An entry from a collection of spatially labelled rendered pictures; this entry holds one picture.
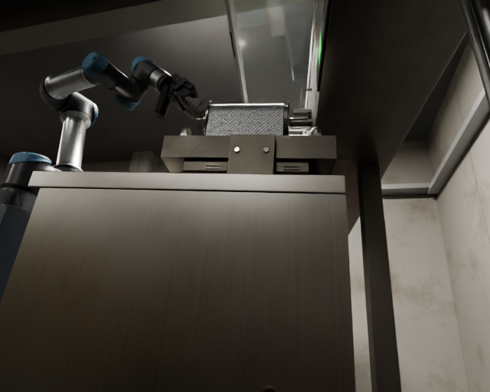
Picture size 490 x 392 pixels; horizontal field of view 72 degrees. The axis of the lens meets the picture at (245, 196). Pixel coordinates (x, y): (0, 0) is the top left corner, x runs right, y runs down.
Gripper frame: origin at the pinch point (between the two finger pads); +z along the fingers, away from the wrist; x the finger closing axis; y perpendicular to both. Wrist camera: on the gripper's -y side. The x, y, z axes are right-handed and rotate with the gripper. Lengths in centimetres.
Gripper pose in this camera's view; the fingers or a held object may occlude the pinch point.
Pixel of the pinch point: (198, 117)
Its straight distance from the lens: 116.5
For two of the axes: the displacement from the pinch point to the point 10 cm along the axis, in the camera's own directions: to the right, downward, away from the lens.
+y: 6.9, -6.9, 2.2
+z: 7.2, 6.0, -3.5
